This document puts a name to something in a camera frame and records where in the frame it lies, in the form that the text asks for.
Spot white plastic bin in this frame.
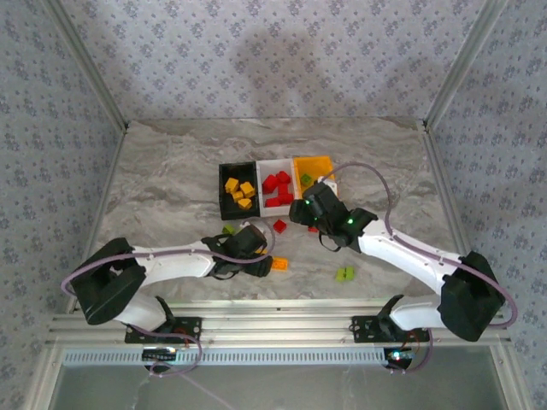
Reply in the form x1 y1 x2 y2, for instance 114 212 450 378
255 158 300 219

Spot black plastic bin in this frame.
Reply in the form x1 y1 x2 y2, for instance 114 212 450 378
218 161 262 221

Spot orange plastic bin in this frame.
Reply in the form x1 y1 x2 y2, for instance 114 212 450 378
291 155 335 202

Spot black circuit board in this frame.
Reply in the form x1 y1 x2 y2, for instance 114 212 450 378
383 347 419 371
142 348 179 363

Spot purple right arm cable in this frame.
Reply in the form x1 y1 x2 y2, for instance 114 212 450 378
320 161 519 328

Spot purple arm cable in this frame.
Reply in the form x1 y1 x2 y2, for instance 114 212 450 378
62 220 277 300
320 161 519 328

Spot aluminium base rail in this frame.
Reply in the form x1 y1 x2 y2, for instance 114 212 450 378
44 298 512 348

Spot grey slotted cable duct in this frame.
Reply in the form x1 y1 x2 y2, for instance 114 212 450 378
62 346 392 366

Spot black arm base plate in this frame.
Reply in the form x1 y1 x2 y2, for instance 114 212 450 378
350 314 431 344
124 316 203 344

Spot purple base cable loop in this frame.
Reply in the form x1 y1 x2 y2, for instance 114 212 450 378
386 331 435 377
147 328 204 379

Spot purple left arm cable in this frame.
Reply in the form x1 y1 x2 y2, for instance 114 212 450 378
62 220 277 300

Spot aluminium frame post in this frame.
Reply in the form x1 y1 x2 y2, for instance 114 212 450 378
421 0 512 132
44 0 130 132

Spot aluminium frame leg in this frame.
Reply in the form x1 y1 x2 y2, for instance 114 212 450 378
489 344 531 410
21 343 65 410

